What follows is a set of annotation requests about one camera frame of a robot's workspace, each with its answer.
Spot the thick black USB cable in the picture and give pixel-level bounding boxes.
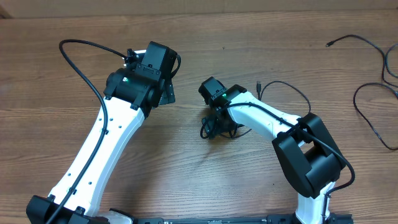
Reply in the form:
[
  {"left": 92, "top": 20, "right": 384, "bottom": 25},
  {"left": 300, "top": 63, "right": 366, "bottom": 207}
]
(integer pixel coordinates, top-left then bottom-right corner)
[{"left": 200, "top": 80, "right": 312, "bottom": 139}]

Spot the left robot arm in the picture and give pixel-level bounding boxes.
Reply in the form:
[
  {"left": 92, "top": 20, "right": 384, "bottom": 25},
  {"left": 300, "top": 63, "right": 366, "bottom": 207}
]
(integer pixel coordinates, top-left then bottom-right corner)
[{"left": 26, "top": 42, "right": 181, "bottom": 224}]

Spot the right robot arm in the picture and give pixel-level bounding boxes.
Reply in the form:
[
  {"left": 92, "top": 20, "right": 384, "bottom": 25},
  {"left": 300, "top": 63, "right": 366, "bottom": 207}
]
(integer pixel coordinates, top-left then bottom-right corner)
[{"left": 198, "top": 77, "right": 353, "bottom": 223}]

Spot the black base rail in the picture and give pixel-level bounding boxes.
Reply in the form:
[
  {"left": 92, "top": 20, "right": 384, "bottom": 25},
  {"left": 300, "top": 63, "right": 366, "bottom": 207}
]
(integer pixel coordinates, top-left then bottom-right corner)
[{"left": 96, "top": 208, "right": 354, "bottom": 224}]

